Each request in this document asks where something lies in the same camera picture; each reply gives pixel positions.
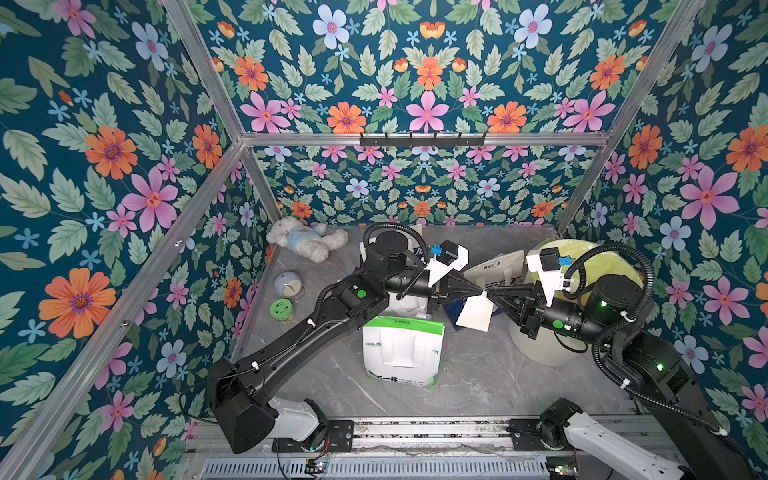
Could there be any right blue white bag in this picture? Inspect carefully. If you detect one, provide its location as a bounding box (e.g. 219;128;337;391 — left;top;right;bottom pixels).
444;250;524;330

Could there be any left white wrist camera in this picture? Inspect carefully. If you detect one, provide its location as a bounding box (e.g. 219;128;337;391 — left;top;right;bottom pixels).
426;240;469;287

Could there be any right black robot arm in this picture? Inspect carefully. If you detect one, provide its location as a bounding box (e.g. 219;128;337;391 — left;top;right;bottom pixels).
488;244;757;479

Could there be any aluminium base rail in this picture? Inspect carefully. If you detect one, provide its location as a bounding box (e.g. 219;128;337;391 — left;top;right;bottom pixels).
191;416;661;460

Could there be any green white bag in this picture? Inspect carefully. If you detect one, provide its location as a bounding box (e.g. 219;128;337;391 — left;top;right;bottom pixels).
362;316;445;386
382;293;431;320

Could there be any black wall hook rail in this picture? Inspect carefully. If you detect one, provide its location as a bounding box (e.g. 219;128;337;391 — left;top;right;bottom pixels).
358;133;486;149

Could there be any bag white receipt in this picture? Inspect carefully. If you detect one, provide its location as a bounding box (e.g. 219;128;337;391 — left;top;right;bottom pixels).
456;292;495;332

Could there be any middle green white bag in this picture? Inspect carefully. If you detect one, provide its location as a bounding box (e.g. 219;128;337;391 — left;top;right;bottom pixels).
382;293;431;320

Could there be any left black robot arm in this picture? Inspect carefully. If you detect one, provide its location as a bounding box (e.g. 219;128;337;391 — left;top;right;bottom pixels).
206;223;483;454

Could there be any white trash bin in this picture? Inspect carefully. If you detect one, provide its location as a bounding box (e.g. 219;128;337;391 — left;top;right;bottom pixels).
509;323;588;367

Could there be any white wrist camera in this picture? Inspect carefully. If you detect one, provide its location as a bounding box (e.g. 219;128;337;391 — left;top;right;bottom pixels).
526;247;572;307
426;240;469;287

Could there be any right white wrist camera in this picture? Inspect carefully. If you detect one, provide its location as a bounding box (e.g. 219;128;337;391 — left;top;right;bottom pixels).
526;247;572;307

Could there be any rear blue white bag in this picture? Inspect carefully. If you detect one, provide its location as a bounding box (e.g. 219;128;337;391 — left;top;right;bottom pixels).
359;222;427;264

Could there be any yellow-green bin liner bag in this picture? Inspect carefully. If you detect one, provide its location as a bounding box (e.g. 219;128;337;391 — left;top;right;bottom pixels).
535;239;643;287

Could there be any white blue plush bear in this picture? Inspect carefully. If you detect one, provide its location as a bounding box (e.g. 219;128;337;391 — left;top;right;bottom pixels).
266;216;348;264

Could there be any front green white bag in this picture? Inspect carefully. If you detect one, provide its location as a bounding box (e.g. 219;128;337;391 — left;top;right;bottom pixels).
362;316;445;386

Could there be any blue white bag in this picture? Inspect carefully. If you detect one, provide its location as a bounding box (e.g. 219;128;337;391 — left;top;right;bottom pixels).
359;222;427;264
444;250;524;330

